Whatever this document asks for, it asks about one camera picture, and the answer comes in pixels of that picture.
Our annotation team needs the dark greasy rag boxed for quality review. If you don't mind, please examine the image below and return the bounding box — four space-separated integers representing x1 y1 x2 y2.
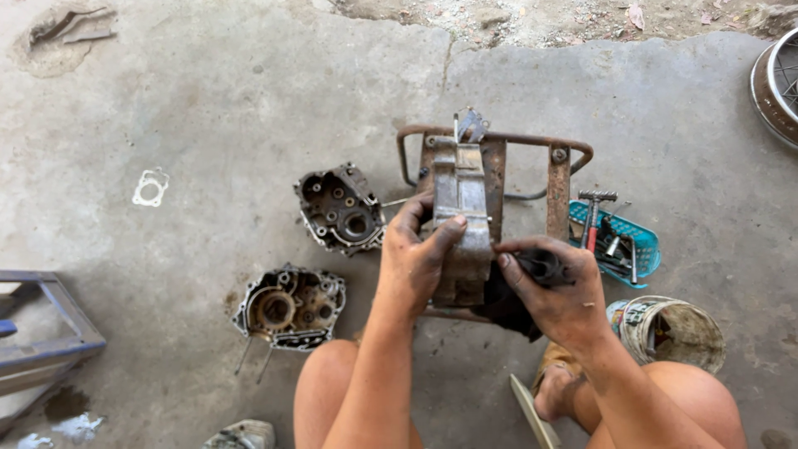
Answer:
470 248 576 343

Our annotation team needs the rusty metal work stand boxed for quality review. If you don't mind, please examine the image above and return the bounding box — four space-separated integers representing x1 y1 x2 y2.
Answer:
397 125 594 325

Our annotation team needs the dark empty crankcase half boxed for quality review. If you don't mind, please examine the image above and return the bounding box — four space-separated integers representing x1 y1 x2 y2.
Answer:
294 162 387 257

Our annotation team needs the grey worn shoe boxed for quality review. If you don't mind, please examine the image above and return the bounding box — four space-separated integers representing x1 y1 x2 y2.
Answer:
201 419 276 449

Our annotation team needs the person's left leg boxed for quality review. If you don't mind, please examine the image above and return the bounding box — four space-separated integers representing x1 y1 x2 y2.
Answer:
293 338 426 449

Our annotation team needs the person's left hand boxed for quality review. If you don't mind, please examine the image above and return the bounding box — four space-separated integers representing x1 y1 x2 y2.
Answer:
379 190 468 313

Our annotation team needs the heap of metal tools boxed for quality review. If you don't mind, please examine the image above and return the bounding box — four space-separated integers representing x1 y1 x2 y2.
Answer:
570 215 640 285

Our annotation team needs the pale flip-flop sandal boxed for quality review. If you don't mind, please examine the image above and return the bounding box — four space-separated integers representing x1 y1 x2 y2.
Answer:
509 373 562 449

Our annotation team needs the teal plastic basket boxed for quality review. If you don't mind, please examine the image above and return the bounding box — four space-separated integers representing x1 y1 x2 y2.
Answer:
568 200 662 289

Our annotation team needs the blue metal stool frame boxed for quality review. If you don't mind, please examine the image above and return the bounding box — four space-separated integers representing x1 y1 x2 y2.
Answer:
0 270 107 432

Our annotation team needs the person's right hand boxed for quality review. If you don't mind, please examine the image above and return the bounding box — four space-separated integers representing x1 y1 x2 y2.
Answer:
493 236 611 353

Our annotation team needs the spoked wheel rim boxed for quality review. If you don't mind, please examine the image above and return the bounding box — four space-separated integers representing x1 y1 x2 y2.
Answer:
749 27 798 151

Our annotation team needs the small metal bracket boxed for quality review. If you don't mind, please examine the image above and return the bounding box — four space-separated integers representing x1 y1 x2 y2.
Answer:
453 107 491 145

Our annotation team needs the white paper gasket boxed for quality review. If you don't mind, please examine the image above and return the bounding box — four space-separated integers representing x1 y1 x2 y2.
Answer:
132 167 170 208

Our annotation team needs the grey metal engine casing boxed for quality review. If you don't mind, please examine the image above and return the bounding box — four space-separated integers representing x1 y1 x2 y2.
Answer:
430 140 495 309

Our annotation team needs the dirty white plastic bucket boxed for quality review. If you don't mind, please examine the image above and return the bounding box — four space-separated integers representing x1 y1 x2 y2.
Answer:
606 295 727 375

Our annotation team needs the red-handled metal tool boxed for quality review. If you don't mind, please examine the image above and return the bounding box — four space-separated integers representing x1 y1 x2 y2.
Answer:
578 190 618 253

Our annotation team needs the crankcase half with gears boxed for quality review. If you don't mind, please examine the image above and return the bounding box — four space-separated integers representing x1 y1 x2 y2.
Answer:
232 263 347 384

